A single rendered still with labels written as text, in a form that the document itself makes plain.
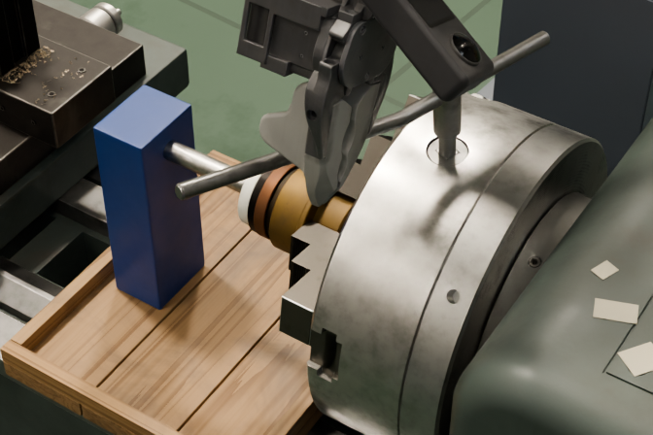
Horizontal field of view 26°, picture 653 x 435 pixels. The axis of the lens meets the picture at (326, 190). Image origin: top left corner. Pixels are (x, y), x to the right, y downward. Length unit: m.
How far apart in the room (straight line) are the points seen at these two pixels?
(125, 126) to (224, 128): 1.71
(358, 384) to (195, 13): 2.33
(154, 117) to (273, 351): 0.27
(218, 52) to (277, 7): 2.37
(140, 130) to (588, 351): 0.55
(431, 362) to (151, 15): 2.39
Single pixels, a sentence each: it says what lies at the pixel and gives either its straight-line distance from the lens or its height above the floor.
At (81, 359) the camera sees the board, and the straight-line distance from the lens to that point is 1.46.
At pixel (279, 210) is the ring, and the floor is 1.10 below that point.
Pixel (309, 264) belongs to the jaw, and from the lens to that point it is 1.21.
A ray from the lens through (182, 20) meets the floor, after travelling 3.39.
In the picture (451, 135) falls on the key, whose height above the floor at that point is 1.26.
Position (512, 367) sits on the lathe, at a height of 1.25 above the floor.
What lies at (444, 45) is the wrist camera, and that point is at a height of 1.45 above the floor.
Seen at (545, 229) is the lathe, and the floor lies 1.19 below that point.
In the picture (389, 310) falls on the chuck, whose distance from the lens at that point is 1.10.
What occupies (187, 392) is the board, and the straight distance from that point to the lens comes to 1.42.
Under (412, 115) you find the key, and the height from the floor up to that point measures 1.30.
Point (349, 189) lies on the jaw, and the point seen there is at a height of 1.12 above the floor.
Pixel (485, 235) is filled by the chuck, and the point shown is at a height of 1.22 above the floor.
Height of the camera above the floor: 1.98
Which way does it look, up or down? 43 degrees down
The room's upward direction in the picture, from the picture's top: straight up
